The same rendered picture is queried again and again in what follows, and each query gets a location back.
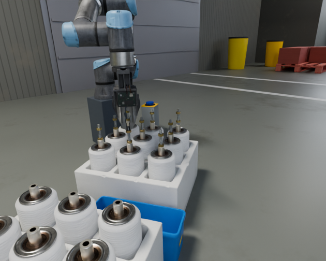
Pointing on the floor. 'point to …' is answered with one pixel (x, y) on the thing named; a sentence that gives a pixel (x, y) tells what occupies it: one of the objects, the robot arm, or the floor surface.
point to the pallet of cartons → (307, 58)
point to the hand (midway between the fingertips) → (128, 125)
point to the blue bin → (175, 242)
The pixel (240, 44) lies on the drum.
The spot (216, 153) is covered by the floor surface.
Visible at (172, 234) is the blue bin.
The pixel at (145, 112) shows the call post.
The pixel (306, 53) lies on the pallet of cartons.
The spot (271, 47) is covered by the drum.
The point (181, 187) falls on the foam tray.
